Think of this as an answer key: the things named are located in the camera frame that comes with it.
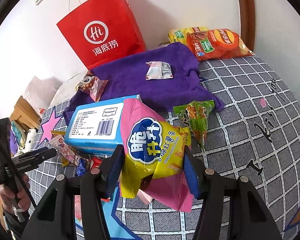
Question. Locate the blue foil snack packet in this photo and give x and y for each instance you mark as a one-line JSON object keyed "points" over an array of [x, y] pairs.
{"points": [[81, 168]]}

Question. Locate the wooden furniture piece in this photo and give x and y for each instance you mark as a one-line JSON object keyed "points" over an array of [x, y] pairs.
{"points": [[24, 115]]}

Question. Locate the small silver snack packet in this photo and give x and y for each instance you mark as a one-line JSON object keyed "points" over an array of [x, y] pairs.
{"points": [[159, 70]]}

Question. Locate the blue white box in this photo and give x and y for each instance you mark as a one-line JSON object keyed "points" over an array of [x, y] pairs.
{"points": [[95, 128]]}

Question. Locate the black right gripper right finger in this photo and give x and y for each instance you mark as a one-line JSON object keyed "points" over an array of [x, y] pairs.
{"points": [[249, 217]]}

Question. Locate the purple towel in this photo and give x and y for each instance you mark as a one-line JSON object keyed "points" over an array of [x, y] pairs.
{"points": [[127, 76]]}

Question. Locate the pink white snack packet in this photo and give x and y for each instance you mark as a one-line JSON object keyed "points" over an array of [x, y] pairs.
{"points": [[58, 142]]}

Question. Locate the red paper shopping bag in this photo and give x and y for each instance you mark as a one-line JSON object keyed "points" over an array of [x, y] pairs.
{"points": [[101, 31]]}

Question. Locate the green snack packet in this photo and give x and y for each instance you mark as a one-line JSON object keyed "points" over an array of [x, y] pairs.
{"points": [[195, 116]]}

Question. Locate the yellow chips bag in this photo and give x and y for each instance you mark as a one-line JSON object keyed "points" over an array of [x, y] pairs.
{"points": [[180, 35]]}

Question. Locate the grey checked bed sheet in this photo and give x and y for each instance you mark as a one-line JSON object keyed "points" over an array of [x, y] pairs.
{"points": [[257, 135]]}

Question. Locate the brown wooden door frame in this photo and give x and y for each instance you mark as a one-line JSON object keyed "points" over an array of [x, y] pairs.
{"points": [[247, 22]]}

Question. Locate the pink yellow sweet potato snack bag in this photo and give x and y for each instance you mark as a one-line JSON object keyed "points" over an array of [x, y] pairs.
{"points": [[154, 154]]}

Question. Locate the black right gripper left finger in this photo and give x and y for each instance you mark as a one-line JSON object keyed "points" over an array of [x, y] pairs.
{"points": [[54, 216]]}

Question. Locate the person's left hand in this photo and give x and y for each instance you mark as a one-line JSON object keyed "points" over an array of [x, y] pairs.
{"points": [[6, 195]]}

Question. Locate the orange chips bag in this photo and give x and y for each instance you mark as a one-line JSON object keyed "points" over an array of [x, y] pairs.
{"points": [[217, 44]]}

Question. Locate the owl print snack packet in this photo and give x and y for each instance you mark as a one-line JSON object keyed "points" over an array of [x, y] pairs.
{"points": [[92, 85]]}

